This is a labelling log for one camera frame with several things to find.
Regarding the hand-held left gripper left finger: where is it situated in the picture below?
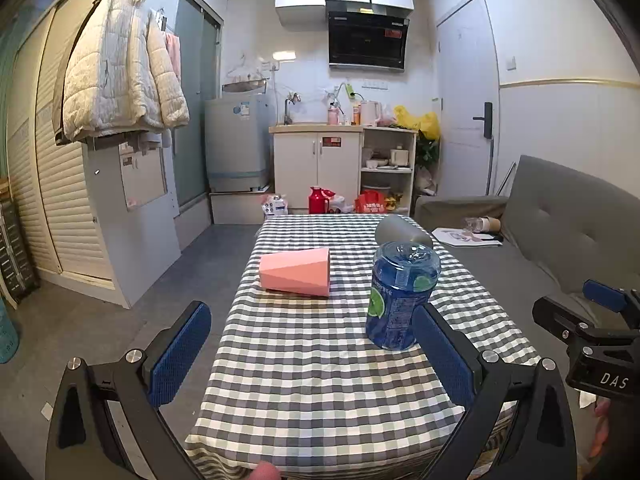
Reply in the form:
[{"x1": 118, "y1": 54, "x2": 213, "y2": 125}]
[{"x1": 46, "y1": 301, "x2": 213, "y2": 480}]

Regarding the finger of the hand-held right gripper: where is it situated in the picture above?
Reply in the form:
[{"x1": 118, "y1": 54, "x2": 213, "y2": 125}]
[
  {"x1": 581, "y1": 280, "x2": 640, "y2": 322},
  {"x1": 532, "y1": 297, "x2": 603, "y2": 347}
]

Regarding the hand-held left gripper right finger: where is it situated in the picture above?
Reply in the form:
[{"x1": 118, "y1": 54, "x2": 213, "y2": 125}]
[{"x1": 412, "y1": 304, "x2": 578, "y2": 480}]

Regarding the pink cup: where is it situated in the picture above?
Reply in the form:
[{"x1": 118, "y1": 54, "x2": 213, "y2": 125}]
[{"x1": 259, "y1": 247, "x2": 331, "y2": 297}]

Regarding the grey cup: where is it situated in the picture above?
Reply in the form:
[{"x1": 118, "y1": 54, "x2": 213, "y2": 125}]
[{"x1": 375, "y1": 214, "x2": 435, "y2": 251}]

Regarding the person's right hand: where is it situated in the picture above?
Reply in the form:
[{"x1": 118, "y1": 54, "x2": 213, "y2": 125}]
[{"x1": 590, "y1": 397, "x2": 612, "y2": 461}]

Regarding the blue plastic bottle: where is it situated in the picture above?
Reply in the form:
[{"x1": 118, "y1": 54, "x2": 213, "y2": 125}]
[{"x1": 365, "y1": 241, "x2": 442, "y2": 351}]

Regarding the grey sofa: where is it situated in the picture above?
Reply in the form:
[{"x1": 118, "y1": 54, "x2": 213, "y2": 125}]
[{"x1": 414, "y1": 155, "x2": 640, "y2": 361}]

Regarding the printed paper sheet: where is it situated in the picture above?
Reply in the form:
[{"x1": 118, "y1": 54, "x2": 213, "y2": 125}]
[{"x1": 430, "y1": 226, "x2": 504, "y2": 247}]

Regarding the checked tablecloth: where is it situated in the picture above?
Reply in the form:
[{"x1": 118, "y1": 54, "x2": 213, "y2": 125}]
[{"x1": 185, "y1": 214, "x2": 543, "y2": 480}]

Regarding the white plinth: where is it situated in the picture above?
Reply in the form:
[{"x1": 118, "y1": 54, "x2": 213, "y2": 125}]
[{"x1": 209, "y1": 190, "x2": 274, "y2": 225}]

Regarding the red bag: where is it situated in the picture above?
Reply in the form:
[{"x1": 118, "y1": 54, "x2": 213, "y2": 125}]
[{"x1": 354, "y1": 190, "x2": 389, "y2": 215}]

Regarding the white packet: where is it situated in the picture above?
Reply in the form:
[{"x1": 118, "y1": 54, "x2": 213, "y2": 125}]
[{"x1": 260, "y1": 193, "x2": 290, "y2": 217}]

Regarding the teal bin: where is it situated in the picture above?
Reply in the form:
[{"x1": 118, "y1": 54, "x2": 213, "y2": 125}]
[{"x1": 0, "y1": 295, "x2": 20, "y2": 365}]

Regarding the white open shelf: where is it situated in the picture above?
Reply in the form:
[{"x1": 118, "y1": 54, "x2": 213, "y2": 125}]
[{"x1": 360, "y1": 127, "x2": 419, "y2": 216}]

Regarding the dark crate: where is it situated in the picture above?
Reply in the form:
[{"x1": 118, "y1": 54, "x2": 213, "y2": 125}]
[{"x1": 0, "y1": 199, "x2": 41, "y2": 307}]

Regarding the red thermos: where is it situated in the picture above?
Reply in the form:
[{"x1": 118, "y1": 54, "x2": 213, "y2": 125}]
[{"x1": 308, "y1": 186, "x2": 331, "y2": 215}]

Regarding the green plant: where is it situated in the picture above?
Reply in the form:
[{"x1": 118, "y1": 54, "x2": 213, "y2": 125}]
[{"x1": 416, "y1": 132, "x2": 441, "y2": 167}]

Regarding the grey washing machine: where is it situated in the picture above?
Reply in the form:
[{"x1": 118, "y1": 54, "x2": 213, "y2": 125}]
[{"x1": 203, "y1": 82, "x2": 274, "y2": 194}]

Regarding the white sink cabinet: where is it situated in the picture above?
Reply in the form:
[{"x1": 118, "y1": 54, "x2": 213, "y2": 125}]
[{"x1": 269, "y1": 125, "x2": 363, "y2": 214}]

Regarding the yellow plastic bag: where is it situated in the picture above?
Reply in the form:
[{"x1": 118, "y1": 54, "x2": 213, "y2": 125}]
[{"x1": 393, "y1": 105, "x2": 441, "y2": 141}]

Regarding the frosted glass door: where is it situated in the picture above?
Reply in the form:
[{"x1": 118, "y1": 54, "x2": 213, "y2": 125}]
[{"x1": 172, "y1": 0, "x2": 224, "y2": 211}]

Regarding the white door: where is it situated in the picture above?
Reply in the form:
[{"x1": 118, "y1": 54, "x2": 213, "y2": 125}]
[{"x1": 434, "y1": 0, "x2": 501, "y2": 199}]

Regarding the pink kettle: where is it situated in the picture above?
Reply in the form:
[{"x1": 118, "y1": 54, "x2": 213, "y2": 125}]
[{"x1": 359, "y1": 101, "x2": 384, "y2": 128}]

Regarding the louvered wardrobe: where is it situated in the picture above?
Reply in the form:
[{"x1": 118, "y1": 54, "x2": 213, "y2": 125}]
[{"x1": 0, "y1": 0, "x2": 117, "y2": 282}]

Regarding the metal faucet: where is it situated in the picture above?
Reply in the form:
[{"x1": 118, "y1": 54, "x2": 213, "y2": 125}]
[{"x1": 283, "y1": 92, "x2": 302, "y2": 126}]

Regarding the white puffer jacket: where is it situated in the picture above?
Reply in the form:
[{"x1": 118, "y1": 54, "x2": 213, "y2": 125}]
[{"x1": 61, "y1": 0, "x2": 191, "y2": 142}]

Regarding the pink towel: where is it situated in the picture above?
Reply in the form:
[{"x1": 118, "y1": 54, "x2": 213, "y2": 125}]
[{"x1": 164, "y1": 32, "x2": 182, "y2": 81}]

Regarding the black range hood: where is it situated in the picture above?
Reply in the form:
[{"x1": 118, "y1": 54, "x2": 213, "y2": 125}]
[{"x1": 326, "y1": 0, "x2": 412, "y2": 71}]

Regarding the black door lock handle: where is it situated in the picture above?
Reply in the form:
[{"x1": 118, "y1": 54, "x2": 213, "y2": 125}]
[{"x1": 473, "y1": 102, "x2": 494, "y2": 139}]

